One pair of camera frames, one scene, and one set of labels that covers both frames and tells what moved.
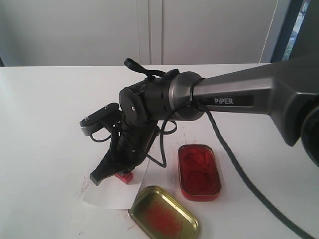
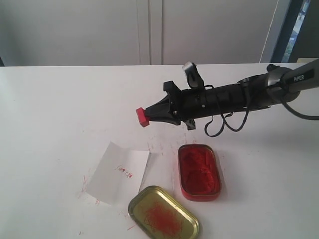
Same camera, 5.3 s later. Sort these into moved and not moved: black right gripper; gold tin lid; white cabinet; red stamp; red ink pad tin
Moved: red stamp; black right gripper
Not moved: red ink pad tin; white cabinet; gold tin lid
